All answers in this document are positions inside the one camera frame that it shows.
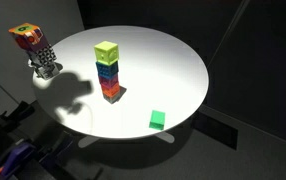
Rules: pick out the dark green block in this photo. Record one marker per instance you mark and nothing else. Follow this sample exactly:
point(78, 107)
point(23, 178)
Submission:
point(157, 119)

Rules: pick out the grey block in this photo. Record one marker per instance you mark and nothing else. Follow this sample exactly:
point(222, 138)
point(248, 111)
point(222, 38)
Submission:
point(112, 98)

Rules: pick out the orange block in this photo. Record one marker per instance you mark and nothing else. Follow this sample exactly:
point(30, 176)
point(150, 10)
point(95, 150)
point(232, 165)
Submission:
point(110, 89)

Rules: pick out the purple block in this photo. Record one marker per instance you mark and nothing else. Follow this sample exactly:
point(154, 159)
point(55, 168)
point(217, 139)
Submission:
point(108, 80)

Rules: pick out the blue block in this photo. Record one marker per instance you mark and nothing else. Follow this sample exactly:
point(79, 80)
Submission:
point(106, 70)

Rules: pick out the light green block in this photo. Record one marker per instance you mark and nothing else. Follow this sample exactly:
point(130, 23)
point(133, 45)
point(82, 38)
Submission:
point(105, 52)

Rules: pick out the white table base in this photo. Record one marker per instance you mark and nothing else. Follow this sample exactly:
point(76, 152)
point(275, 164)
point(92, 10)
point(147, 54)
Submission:
point(87, 141)

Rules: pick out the small white printed cube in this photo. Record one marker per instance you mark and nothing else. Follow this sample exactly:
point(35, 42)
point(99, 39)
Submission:
point(47, 71)

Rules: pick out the black clamp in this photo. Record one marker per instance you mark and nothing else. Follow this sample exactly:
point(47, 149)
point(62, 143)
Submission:
point(58, 148)

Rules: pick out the black white patterned cube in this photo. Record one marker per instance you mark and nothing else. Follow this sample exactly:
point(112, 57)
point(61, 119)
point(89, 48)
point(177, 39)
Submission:
point(45, 55)

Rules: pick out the multicolour cube with number six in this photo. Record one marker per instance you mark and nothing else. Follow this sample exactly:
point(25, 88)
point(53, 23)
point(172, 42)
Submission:
point(25, 36)

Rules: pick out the black metal stand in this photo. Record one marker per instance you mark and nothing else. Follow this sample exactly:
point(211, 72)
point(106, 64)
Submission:
point(6, 121)

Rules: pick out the purple clamp with orange tip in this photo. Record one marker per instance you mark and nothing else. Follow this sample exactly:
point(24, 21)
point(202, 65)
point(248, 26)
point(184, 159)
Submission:
point(14, 156)

